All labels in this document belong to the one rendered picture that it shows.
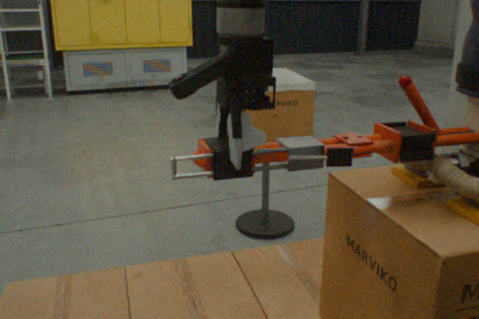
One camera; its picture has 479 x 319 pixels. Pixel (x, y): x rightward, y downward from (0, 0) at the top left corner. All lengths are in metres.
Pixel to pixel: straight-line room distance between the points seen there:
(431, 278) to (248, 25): 0.50
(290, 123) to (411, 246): 1.89
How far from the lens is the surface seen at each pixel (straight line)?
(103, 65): 8.01
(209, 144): 0.79
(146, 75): 8.13
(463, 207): 0.97
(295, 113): 2.69
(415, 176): 1.09
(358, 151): 0.87
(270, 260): 1.78
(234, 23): 0.73
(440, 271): 0.84
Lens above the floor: 1.46
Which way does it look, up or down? 17 degrees down
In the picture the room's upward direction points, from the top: straight up
